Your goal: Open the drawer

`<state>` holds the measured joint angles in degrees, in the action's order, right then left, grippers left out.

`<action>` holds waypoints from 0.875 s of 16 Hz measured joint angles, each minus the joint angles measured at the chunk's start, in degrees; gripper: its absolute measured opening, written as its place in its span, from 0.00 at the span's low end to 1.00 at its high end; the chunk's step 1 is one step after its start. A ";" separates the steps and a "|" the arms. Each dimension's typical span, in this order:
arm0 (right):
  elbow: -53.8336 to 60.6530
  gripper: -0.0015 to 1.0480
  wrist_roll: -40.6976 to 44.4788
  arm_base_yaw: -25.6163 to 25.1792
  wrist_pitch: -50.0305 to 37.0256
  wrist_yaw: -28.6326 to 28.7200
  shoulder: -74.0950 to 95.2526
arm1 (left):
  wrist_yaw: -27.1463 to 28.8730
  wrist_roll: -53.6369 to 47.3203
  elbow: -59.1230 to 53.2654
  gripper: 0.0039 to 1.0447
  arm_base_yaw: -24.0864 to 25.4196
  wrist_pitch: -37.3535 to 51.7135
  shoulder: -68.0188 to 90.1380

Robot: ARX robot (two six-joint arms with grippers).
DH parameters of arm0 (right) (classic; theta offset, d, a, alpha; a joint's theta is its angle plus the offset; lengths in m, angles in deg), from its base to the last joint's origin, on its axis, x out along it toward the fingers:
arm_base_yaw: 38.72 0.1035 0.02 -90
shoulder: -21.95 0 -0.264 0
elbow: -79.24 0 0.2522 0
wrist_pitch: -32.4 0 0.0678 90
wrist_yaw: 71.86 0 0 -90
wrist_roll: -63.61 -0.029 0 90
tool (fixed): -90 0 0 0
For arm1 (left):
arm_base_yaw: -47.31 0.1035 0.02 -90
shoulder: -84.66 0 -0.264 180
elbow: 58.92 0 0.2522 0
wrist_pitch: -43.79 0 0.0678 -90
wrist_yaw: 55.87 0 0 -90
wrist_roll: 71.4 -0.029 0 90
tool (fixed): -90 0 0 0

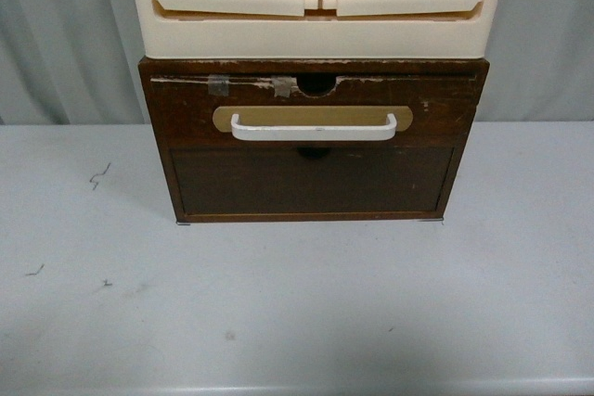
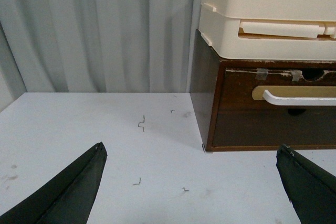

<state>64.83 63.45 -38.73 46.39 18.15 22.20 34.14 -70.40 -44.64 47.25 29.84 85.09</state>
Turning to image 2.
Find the dark wooden drawer front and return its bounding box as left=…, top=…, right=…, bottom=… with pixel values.
left=212, top=68, right=335, bottom=148

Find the clear tape piece left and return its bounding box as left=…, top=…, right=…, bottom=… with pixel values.
left=255, top=68, right=268, bottom=81

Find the clear tape piece right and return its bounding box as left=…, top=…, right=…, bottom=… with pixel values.
left=290, top=70, right=303, bottom=82

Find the white drawer handle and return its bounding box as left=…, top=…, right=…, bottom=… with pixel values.
left=251, top=86, right=335, bottom=106

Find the dark wooden drawer cabinet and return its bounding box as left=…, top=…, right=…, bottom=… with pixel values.
left=191, top=31, right=335, bottom=152

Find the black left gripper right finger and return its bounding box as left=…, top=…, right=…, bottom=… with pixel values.
left=276, top=144, right=335, bottom=223

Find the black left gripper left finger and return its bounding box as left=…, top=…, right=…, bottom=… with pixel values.
left=1, top=143, right=108, bottom=223

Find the grey pleated curtain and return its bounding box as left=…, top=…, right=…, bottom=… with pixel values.
left=1, top=0, right=201, bottom=109

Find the cream plastic tray rack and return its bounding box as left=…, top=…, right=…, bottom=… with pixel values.
left=198, top=0, right=335, bottom=61

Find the clear tape piece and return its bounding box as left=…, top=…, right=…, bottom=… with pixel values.
left=255, top=68, right=268, bottom=81
left=290, top=70, right=303, bottom=82

